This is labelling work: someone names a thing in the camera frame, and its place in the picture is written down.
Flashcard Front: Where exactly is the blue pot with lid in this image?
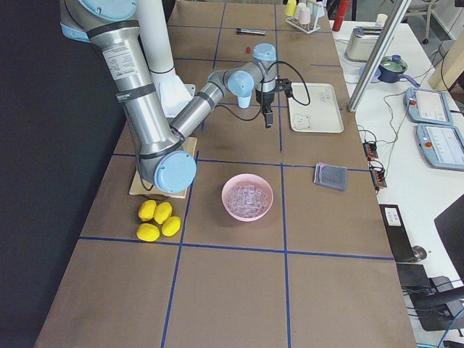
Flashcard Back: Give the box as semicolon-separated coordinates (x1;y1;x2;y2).
378;54;420;88

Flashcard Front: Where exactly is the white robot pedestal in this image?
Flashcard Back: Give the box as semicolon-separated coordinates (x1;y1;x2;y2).
136;0;196;118

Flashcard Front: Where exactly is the yellow lemon back left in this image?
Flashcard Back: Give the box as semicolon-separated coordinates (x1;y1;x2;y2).
138;199;157;221

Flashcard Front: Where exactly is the grey folded cloth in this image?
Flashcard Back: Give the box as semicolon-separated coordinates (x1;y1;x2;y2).
314;162;348;191

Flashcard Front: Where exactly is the aluminium frame post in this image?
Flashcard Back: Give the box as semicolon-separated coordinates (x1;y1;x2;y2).
347;0;411;112

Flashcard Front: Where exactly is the yellow lemon front left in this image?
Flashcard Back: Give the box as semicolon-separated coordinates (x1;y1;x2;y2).
136;223;160;242

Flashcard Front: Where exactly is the orange power strip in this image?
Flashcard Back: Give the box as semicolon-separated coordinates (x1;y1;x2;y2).
368;160;387;191
362;141;378;160

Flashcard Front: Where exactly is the red bottle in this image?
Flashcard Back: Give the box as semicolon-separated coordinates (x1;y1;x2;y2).
332;0;350;32

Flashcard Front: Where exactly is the upper orange power strip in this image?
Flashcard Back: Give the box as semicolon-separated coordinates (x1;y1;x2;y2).
362;141;378;160

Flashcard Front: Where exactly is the yellow cup on rack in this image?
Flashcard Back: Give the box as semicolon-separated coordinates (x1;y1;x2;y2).
285;0;297;17

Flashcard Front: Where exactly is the cream bear tray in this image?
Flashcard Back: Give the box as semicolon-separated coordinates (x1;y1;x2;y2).
288;83;344;133

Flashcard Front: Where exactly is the silver toaster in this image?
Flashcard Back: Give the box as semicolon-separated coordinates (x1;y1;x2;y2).
346;26;382;62

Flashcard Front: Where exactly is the lower orange power strip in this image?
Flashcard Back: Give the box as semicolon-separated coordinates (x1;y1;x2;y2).
368;160;387;191

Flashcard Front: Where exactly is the yellow lemon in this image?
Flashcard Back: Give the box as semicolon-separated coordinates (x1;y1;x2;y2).
136;223;160;242
153;202;173;225
138;199;157;221
162;216;181;237

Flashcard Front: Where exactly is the yellow lemon front right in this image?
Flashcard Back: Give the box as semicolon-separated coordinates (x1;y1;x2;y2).
162;216;181;237

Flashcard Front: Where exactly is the lower teach pendant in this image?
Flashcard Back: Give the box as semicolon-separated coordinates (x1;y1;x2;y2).
416;123;463;171

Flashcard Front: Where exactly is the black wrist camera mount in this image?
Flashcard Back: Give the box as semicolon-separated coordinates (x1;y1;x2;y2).
274;78;293;98

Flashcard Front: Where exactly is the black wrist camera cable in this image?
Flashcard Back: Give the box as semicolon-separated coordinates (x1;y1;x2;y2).
213;60;311;121

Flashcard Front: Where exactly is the teach pendant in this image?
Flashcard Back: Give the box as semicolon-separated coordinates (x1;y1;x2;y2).
405;87;453;125
416;123;463;171

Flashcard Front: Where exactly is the wooden cutting board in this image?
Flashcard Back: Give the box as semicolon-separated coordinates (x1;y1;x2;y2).
129;137;197;199

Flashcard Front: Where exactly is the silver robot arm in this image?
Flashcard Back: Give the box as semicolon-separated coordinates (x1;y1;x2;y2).
59;1;276;193

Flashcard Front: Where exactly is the white cup rack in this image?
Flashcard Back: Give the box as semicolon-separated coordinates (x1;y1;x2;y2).
285;0;326;34

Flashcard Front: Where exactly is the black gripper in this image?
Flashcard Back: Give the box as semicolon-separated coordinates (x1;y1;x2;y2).
255;88;273;128

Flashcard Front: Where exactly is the yellow lemon back right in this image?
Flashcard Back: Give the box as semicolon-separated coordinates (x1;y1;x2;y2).
153;202;173;225

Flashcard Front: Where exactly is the light blue plastic cup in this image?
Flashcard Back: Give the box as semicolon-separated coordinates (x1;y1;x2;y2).
237;95;252;109

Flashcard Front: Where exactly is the clear ice cubes pile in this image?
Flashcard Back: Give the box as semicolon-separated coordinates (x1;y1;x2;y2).
226;184;270;218

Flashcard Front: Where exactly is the pink cup on rack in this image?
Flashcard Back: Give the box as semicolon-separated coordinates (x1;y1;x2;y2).
297;7;311;25

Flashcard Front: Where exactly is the upper teach pendant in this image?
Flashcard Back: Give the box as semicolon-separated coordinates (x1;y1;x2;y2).
405;87;453;125

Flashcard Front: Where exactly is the steel muddler black tip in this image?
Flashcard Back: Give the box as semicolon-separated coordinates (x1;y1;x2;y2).
236;28;266;36

